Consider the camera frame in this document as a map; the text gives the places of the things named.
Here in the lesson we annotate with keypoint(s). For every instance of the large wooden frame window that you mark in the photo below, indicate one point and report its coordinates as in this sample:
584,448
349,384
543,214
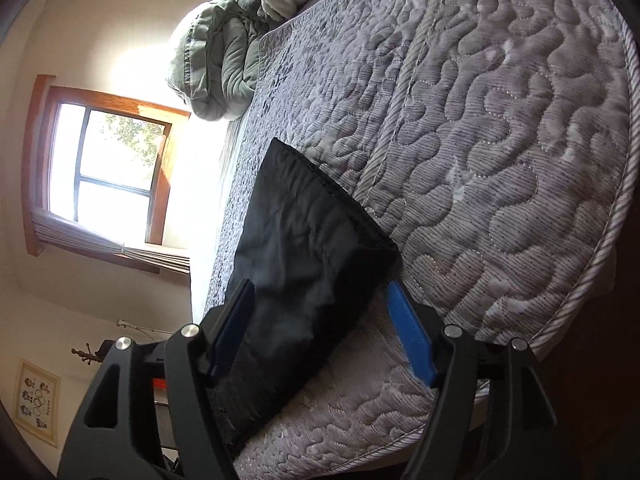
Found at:
100,160

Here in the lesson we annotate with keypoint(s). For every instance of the lavender quilted bedspread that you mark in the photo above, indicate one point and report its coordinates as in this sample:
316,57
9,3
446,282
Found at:
496,142

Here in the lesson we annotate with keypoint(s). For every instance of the striped curtain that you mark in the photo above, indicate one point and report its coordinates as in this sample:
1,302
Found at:
54,230

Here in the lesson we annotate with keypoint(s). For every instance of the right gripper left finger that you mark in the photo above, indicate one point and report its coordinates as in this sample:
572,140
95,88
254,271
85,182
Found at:
147,413

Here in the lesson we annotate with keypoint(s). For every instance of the wooden coat rack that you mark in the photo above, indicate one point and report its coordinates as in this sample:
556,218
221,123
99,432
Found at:
88,356

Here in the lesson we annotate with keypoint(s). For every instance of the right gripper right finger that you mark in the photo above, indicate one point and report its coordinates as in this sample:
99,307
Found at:
519,424

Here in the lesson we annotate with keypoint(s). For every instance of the grey folded comforter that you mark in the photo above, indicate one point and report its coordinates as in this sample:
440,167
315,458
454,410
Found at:
214,57

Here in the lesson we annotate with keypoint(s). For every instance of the framed wall picture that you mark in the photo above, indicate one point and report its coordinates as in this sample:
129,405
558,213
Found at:
36,402

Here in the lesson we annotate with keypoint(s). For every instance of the black pants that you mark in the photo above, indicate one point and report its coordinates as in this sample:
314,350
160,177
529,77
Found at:
312,259

